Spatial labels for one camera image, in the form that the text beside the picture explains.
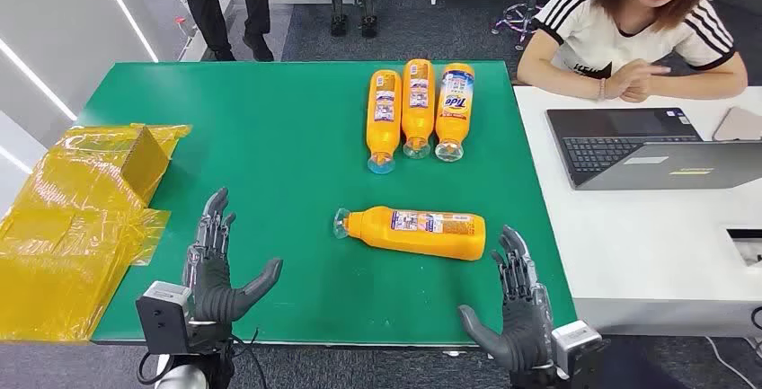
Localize black camera cable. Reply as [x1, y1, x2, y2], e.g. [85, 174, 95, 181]
[136, 350, 175, 387]

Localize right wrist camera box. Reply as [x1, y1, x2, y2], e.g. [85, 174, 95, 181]
[550, 320, 610, 376]

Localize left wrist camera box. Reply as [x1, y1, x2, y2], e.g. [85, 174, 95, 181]
[135, 281, 195, 356]

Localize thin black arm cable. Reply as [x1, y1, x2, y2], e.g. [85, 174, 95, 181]
[228, 327, 270, 389]

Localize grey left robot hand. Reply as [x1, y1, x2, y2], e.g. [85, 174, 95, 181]
[180, 188, 285, 324]

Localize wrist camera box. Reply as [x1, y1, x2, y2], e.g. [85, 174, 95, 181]
[550, 320, 610, 376]
[135, 281, 195, 356]

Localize yellow film wrapped cardboard box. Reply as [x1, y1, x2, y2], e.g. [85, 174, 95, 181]
[0, 123, 193, 343]

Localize open grey black laptop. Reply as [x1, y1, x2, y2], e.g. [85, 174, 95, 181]
[545, 106, 762, 191]

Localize white floor cable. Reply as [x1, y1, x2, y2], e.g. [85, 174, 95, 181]
[704, 335, 761, 389]

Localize orange detergent bottle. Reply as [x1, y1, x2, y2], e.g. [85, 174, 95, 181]
[332, 206, 487, 262]
[402, 58, 437, 160]
[433, 62, 476, 164]
[366, 68, 403, 175]

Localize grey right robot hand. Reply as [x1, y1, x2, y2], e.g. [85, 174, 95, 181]
[457, 225, 556, 374]

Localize seated person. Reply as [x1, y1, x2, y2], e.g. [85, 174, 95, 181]
[516, 0, 749, 104]

